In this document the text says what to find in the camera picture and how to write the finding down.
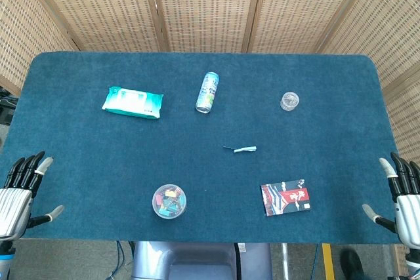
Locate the clear tub of binder clips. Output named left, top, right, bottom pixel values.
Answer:
left=152, top=184, right=188, bottom=220

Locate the woven bamboo folding screen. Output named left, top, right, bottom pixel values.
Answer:
left=0, top=0, right=420, bottom=163

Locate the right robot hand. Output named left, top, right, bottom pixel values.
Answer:
left=362, top=151, right=420, bottom=250

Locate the black equipment behind table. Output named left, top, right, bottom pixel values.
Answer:
left=0, top=88, right=17, bottom=127

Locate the white blue drink can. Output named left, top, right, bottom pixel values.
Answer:
left=195, top=71, right=220, bottom=114

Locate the blue carpet table mat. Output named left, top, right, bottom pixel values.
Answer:
left=0, top=51, right=400, bottom=245

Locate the red black printed flat box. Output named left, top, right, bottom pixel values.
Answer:
left=261, top=178, right=312, bottom=217

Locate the grey robot torso base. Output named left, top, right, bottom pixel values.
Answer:
left=131, top=241, right=273, bottom=280

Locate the green white wet wipes pack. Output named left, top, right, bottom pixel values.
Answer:
left=101, top=86, right=164, bottom=119

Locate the blue floor cable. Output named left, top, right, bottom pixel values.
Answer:
left=110, top=240, right=132, bottom=280

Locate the small clear plastic jar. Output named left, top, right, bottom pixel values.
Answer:
left=280, top=91, right=300, bottom=111

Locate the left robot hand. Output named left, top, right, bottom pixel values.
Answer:
left=0, top=151, right=66, bottom=241

